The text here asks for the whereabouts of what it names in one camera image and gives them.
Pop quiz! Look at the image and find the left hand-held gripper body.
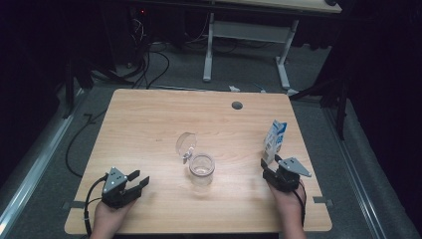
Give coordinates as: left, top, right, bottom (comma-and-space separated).
101, 166, 137, 210

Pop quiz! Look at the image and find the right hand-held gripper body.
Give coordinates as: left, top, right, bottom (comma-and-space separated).
265, 156, 313, 193

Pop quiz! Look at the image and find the blue white milk carton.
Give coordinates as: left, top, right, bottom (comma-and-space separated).
262, 119, 289, 165

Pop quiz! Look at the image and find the clear glass jar with lid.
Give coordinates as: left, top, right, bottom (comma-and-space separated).
175, 131, 216, 187

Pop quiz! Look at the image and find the person's left hand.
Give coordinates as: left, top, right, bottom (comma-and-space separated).
93, 198, 137, 233

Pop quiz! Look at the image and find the person's right hand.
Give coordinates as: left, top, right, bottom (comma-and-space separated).
267, 181, 308, 227

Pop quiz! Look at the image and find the grey tape strip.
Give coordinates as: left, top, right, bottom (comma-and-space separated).
312, 195, 334, 205
62, 200, 86, 210

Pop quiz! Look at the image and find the black metal stand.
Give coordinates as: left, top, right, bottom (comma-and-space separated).
288, 75, 350, 141
61, 59, 95, 120

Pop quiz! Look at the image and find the white-framed desk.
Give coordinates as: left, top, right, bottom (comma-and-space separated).
202, 0, 343, 92

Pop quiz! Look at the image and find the black computer tower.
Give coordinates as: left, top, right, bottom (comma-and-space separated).
127, 5, 151, 67

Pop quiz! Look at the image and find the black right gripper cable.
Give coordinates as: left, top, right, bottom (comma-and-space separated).
293, 180, 308, 229

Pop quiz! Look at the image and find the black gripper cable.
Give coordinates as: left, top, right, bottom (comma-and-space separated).
83, 174, 109, 238
293, 180, 308, 229

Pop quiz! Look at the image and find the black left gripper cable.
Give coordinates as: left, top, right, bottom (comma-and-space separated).
83, 174, 109, 238

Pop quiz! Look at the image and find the long black floor cable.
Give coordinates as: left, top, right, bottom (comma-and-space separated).
65, 109, 107, 179

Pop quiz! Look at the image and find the aluminium floor rail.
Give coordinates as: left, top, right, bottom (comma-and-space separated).
0, 89, 86, 235
323, 107, 390, 239

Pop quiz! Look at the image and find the black looped floor cable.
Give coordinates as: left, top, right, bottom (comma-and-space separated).
144, 50, 171, 91

